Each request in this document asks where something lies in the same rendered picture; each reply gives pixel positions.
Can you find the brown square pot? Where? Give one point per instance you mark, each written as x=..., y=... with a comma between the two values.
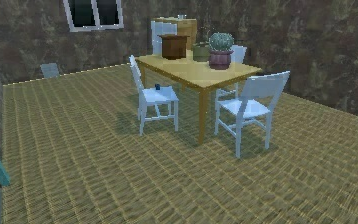
x=173, y=47

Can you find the small pale cup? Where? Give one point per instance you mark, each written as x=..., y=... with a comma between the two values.
x=181, y=16

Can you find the small dark blue cup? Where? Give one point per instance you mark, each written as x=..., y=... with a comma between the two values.
x=157, y=86

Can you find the cactus in maroon pot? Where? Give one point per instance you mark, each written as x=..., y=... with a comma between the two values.
x=221, y=50

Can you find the small grey box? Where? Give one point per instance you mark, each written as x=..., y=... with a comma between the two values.
x=49, y=70

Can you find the tan wooden cabinet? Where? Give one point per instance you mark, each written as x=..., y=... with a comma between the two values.
x=188, y=28

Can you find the yellow wooden dining table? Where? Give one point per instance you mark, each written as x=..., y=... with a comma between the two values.
x=193, y=71

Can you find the white framed window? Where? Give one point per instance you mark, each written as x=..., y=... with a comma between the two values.
x=93, y=15

